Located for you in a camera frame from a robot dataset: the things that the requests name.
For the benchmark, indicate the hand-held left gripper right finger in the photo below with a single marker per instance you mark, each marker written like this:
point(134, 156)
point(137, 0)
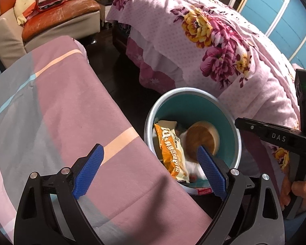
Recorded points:
point(211, 171)

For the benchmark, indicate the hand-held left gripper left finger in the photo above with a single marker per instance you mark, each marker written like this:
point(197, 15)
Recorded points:
point(89, 171)

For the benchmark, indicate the brown and cream paper bowl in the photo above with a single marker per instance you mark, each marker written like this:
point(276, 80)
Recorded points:
point(201, 137)

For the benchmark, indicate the yellow snack packet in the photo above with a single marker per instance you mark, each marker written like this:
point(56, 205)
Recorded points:
point(170, 153)

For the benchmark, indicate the teal trash bin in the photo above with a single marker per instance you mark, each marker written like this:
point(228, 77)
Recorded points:
point(193, 102)

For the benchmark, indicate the person's right hand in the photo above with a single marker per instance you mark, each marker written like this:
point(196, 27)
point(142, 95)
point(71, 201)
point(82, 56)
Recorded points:
point(284, 191)

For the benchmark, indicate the pink grey plaid tablecloth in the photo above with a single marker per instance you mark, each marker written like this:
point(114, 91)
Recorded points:
point(66, 94)

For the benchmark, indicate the pink floral blanket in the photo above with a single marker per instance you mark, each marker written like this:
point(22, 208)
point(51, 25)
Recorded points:
point(219, 56)

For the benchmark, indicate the blue panelled wardrobe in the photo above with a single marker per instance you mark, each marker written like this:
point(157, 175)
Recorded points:
point(283, 17)

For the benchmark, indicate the beige sofa with orange seat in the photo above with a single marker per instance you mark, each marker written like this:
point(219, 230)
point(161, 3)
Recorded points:
point(7, 35)

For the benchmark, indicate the yellow plush cushion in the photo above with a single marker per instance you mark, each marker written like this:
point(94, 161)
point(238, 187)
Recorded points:
point(25, 2)

